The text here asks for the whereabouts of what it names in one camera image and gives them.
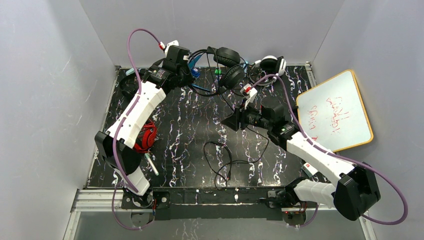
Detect white headphones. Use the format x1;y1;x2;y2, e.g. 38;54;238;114
246;55;287;84

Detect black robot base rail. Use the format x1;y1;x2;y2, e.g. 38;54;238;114
152;187;301;221

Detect blue black headphones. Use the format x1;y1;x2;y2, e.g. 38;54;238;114
188;46;271;192

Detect yellow framed whiteboard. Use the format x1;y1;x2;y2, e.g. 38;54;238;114
296;69;374;152

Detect small green block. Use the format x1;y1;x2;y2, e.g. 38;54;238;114
214;68;222;75

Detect white green marker pen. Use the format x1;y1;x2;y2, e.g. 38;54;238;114
144;152;159;176

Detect red headphones with cable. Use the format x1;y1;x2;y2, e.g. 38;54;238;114
133;119;158;153

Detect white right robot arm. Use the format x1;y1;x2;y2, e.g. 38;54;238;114
221;84;381;221

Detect small white red box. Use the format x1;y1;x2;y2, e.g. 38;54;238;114
301;162;319;178

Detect mint eraser block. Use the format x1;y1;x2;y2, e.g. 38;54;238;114
125;68;137;76

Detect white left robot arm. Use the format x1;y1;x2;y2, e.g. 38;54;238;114
94;40;194;196

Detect blue stapler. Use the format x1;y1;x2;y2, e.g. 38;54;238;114
188;65;200;79

